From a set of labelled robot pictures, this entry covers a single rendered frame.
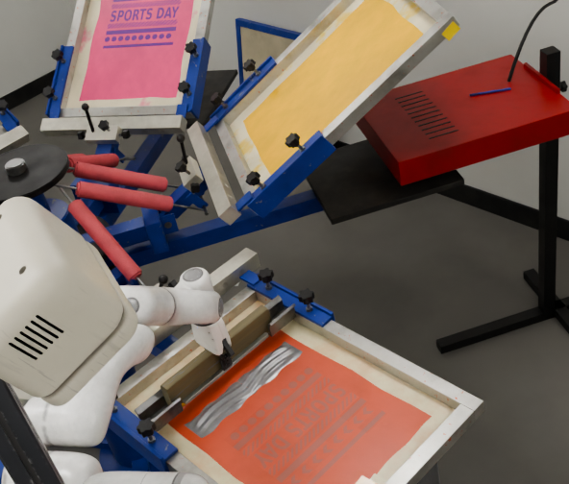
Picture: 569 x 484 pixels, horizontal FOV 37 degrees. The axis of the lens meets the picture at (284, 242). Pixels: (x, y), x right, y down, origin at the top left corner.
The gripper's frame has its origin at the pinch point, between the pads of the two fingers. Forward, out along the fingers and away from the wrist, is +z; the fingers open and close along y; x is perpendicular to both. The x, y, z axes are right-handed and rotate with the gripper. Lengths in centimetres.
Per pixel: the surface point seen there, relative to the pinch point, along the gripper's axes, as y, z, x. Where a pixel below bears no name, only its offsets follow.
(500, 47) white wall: -48, 13, 200
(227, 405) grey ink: 9.5, 5.4, -7.3
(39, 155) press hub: -85, -30, 9
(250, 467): 27.8, 6.0, -16.5
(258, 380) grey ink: 9.7, 5.5, 3.4
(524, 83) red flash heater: -1, -9, 144
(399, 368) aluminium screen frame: 38.8, 2.5, 25.8
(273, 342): 2.6, 6.0, 15.9
